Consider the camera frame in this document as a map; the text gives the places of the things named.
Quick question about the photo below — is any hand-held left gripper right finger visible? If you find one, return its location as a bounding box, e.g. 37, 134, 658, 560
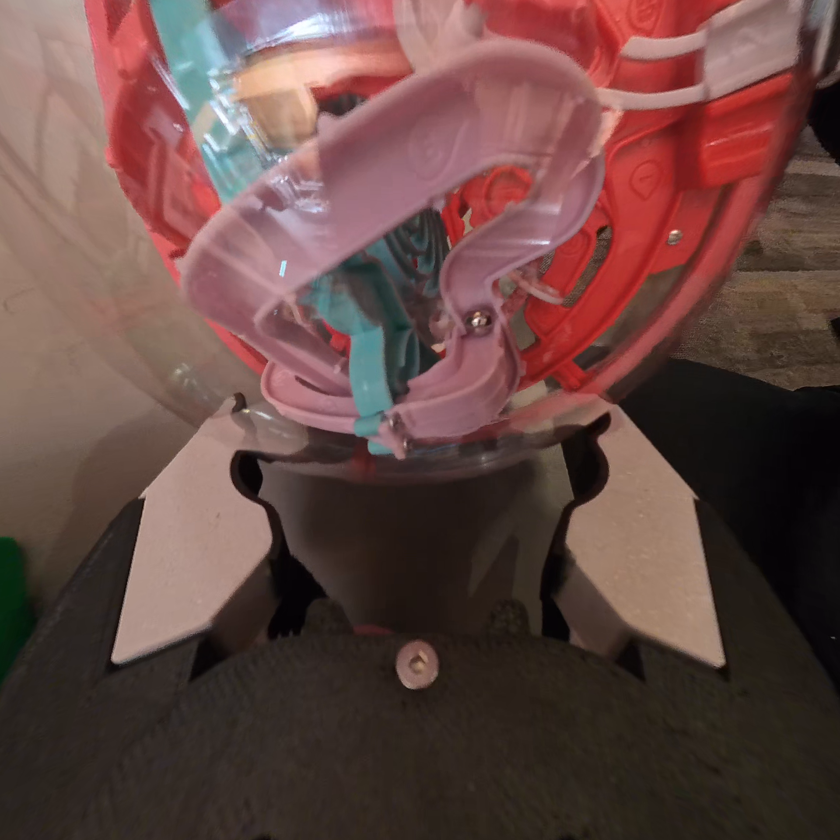
541, 407, 728, 669

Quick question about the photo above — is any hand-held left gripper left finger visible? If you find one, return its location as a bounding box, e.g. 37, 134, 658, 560
110, 394, 286, 665

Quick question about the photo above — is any clear red maze ball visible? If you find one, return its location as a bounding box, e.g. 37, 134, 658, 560
82, 0, 828, 468

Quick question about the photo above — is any green plastic bin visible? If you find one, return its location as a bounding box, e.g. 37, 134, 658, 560
0, 537, 37, 690

